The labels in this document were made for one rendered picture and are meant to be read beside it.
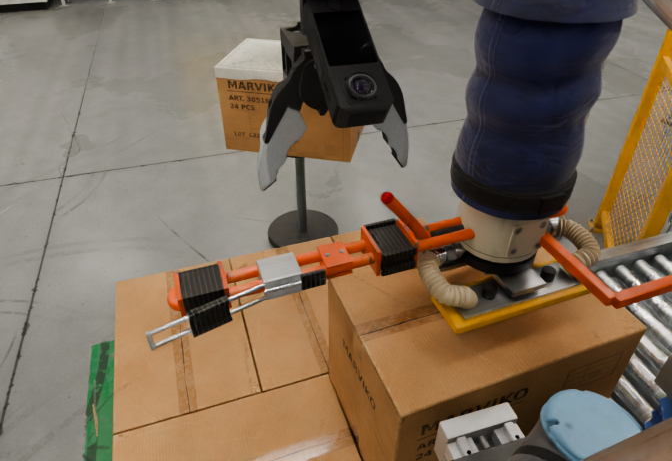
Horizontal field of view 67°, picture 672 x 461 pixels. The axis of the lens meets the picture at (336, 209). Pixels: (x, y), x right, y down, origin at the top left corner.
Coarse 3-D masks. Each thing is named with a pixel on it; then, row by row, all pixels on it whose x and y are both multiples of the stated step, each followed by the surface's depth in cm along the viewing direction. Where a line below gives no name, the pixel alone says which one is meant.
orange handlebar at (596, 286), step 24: (552, 216) 104; (360, 240) 96; (432, 240) 96; (456, 240) 97; (552, 240) 96; (336, 264) 90; (360, 264) 92; (576, 264) 90; (240, 288) 86; (264, 288) 87; (600, 288) 86; (648, 288) 85
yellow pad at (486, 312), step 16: (544, 272) 102; (560, 272) 105; (480, 288) 102; (496, 288) 98; (544, 288) 102; (560, 288) 102; (576, 288) 102; (480, 304) 98; (496, 304) 98; (512, 304) 98; (528, 304) 99; (544, 304) 100; (448, 320) 97; (464, 320) 96; (480, 320) 96; (496, 320) 97
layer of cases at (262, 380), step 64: (256, 256) 189; (128, 320) 163; (256, 320) 163; (320, 320) 163; (128, 384) 144; (192, 384) 144; (256, 384) 144; (320, 384) 144; (128, 448) 129; (192, 448) 129; (256, 448) 129; (320, 448) 129
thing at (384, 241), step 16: (368, 224) 98; (384, 224) 98; (400, 224) 97; (368, 240) 94; (384, 240) 95; (400, 240) 95; (416, 240) 93; (384, 256) 90; (400, 256) 92; (416, 256) 94; (384, 272) 93
